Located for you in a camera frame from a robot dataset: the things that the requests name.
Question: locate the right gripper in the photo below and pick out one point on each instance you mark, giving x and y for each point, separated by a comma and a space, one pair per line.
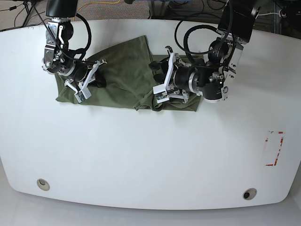
79, 75

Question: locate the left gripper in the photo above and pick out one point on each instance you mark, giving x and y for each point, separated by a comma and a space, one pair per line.
183, 78

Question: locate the green t-shirt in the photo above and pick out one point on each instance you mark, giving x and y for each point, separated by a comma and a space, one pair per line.
130, 80

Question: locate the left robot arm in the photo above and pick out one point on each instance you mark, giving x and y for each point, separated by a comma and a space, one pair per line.
206, 73

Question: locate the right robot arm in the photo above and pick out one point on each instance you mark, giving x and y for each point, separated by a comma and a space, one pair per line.
58, 57

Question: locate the black tripod stand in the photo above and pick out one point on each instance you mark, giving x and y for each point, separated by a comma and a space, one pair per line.
28, 6

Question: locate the red tape rectangle marking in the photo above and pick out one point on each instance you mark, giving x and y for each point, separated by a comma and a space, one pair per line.
272, 148

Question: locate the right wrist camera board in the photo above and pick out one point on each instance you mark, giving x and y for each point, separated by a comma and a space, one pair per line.
82, 95

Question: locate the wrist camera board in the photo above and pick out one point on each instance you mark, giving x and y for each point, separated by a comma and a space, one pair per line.
82, 95
160, 93

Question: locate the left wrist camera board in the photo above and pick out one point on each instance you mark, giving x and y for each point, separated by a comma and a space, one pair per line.
160, 93

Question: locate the left table cable grommet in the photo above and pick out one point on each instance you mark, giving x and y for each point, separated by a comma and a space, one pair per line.
43, 185

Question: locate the table cable grommet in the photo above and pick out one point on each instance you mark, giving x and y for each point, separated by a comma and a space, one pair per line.
43, 185
249, 194

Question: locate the right table cable grommet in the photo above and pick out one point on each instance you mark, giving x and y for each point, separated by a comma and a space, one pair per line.
249, 194

